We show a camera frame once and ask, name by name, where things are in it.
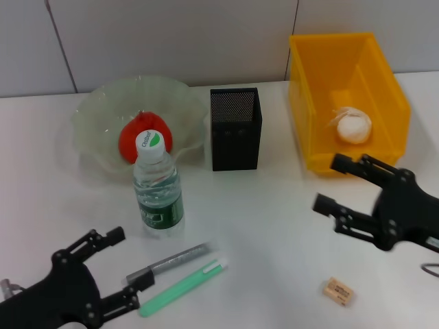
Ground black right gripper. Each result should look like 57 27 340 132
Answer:
311 153 439 254

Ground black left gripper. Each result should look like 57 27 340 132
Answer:
0 226 156 329

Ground white paper ball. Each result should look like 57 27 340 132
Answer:
325 106 373 145

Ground grey marker pen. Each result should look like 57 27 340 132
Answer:
125 242 212 286

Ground clear water bottle green label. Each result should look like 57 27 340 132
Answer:
132 129 185 239

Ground red-orange orange fruit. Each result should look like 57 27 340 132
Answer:
119 111 174 166

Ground mint green pen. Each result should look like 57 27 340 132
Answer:
139 258 229 318

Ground beige eraser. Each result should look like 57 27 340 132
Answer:
322 277 355 299

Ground black mesh pen holder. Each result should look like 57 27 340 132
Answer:
209 87 262 172

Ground pale green wavy glass plate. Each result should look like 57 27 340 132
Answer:
70 75 209 182

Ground yellow plastic bin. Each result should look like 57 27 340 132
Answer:
287 32 412 178

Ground left gripper cable with plug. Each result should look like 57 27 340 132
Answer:
0 278 25 302

